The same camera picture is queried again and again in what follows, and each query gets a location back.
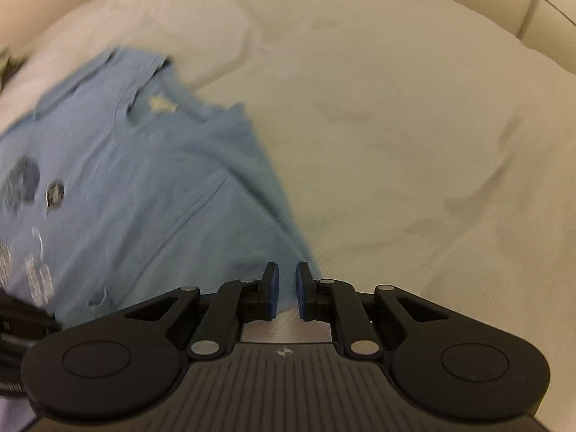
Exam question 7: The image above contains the blue t-shirt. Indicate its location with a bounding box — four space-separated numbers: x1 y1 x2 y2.
1 47 311 326

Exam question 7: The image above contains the white bed duvet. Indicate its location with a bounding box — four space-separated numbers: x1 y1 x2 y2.
1 0 575 431

